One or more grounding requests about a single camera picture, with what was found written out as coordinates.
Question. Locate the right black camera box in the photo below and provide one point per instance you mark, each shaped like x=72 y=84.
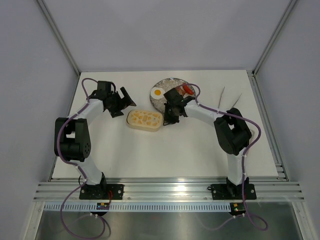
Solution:
x=173 y=97

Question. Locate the red sausage toy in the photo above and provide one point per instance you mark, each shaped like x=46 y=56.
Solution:
x=188 y=90

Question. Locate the right side aluminium rail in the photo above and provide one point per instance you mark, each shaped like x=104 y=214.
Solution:
x=269 y=132

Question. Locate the metal tongs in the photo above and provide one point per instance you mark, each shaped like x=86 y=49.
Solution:
x=227 y=99

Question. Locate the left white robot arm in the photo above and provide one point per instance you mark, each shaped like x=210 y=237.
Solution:
x=72 y=142

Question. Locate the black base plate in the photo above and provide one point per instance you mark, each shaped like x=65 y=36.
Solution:
x=110 y=191
x=232 y=192

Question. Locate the left black camera box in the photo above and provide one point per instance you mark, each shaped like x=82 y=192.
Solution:
x=106 y=86

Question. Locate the left circuit board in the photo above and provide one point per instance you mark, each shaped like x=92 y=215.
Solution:
x=103 y=206

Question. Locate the right aluminium frame post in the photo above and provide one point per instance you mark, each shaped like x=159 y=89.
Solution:
x=275 y=35

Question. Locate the beige lunch box lid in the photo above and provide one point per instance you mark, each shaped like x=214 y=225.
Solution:
x=145 y=119

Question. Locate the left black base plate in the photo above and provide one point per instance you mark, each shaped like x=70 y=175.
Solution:
x=110 y=191

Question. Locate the toy fried egg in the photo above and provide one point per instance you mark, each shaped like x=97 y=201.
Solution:
x=157 y=93

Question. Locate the left aluminium frame post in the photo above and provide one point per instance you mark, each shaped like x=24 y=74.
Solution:
x=58 y=36

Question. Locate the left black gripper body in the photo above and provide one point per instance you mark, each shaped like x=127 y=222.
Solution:
x=116 y=103

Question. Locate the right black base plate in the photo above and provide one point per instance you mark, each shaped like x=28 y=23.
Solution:
x=232 y=192

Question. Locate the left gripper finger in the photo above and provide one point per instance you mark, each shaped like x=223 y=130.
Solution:
x=116 y=113
x=126 y=101

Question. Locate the clear plastic tongs holder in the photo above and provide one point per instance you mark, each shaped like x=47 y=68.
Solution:
x=253 y=134

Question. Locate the beige lunch box base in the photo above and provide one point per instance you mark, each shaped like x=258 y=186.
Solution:
x=148 y=125

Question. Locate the aluminium frame post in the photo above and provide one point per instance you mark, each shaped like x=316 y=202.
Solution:
x=275 y=35
x=58 y=36

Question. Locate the right circuit board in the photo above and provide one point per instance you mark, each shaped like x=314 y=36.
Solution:
x=237 y=209

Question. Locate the aluminium front rail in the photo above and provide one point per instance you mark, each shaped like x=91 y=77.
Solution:
x=171 y=190

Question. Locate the black camera box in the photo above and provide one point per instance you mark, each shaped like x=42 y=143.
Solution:
x=106 y=86
x=173 y=97

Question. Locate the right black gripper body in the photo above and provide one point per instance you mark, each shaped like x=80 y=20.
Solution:
x=175 y=118

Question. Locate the white slotted cable duct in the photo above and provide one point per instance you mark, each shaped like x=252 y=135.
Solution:
x=148 y=207

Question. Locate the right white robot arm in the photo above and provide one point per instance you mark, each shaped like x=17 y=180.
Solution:
x=233 y=136

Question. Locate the aluminium rail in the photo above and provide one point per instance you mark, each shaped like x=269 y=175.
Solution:
x=171 y=190
x=269 y=132

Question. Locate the circuit board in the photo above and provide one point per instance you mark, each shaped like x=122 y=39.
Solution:
x=103 y=206
x=237 y=209

